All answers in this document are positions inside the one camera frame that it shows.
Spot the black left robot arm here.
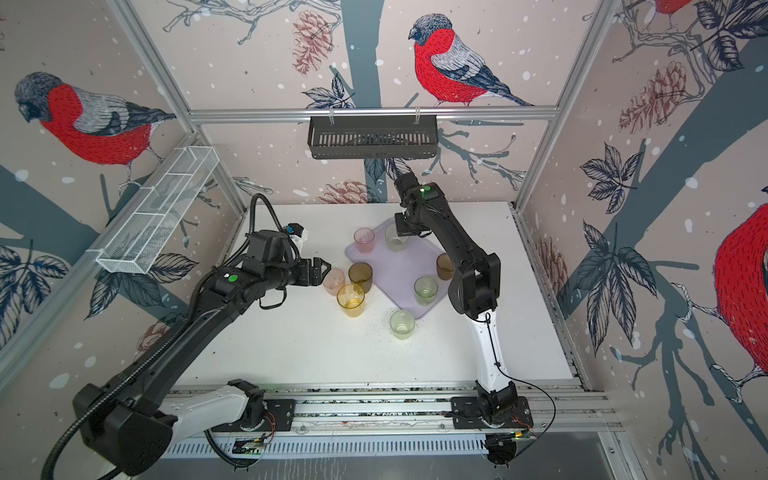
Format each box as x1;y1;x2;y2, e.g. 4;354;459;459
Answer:
44;223;331;478

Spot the dark brown glass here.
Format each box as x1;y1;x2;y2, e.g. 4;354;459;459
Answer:
348;262;373;293

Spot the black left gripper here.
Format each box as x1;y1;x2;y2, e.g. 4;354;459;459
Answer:
265;255;333;291

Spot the bright green glass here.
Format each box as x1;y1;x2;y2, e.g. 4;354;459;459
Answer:
414;276;439;306

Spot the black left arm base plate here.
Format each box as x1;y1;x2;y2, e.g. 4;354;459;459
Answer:
212;399;296;434

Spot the aluminium rail frame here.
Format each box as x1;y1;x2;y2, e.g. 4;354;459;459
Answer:
119;380;625;439

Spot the pale green tall glass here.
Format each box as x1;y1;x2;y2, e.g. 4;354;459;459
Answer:
385;223;409;252

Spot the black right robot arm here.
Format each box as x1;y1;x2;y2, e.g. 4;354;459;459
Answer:
394;173;518;425

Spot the white mesh wall basket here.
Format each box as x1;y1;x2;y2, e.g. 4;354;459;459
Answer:
96;146;219;274

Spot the black corrugated cable hose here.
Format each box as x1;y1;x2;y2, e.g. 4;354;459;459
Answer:
40;323;193;480

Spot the rose pink glass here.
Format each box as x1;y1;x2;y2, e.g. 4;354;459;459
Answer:
353;228;375;255

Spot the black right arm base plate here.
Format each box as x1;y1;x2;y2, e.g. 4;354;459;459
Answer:
446;396;534;430

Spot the brown textured glass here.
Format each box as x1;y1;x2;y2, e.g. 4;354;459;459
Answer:
436;253;455;281

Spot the lilac plastic tray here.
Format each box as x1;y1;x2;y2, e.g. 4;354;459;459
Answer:
344;218;449;319

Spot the pale green small glass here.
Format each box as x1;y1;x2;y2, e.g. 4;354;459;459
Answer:
389;310;416;340

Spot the black wire wall basket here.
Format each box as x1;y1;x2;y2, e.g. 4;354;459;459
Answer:
307;115;439;160

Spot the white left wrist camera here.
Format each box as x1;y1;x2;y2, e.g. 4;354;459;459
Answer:
285;222;308;248

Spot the yellow amber glass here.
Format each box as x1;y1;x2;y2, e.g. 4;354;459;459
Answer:
336;283;366;318

